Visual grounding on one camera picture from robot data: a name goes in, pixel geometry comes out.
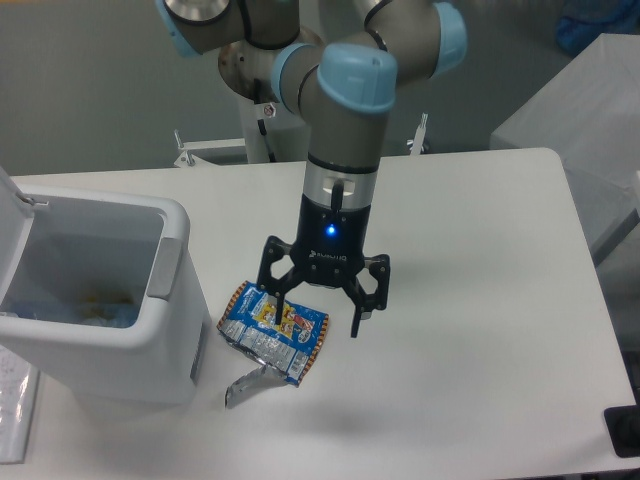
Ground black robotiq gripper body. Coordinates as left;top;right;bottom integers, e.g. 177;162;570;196
291;195;371;288

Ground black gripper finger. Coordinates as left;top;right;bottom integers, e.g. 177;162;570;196
341;254;390;338
256;234;307;326

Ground crushed clear plastic bottle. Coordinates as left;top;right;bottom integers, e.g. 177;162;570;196
1;300;140;329

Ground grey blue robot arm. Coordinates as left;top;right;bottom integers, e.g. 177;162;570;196
156;1;468;322

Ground yellow white trash in can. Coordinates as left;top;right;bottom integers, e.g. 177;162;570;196
75;291;139;329

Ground white plastic trash can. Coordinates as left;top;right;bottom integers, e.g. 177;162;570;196
1;176;209;404

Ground blue snack wrapper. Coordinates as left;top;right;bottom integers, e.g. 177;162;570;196
217;281;329;409

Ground white covered side table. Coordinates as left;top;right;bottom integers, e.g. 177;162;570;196
490;34;639;262

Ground white paper sheet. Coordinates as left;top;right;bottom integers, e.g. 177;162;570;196
1;347;40;465

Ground black device at table edge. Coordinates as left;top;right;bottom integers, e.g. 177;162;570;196
604;405;639;458

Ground blue bag in background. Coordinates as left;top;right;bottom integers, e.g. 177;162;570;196
555;0;639;57

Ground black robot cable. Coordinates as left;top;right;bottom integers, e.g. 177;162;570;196
252;78;278;164

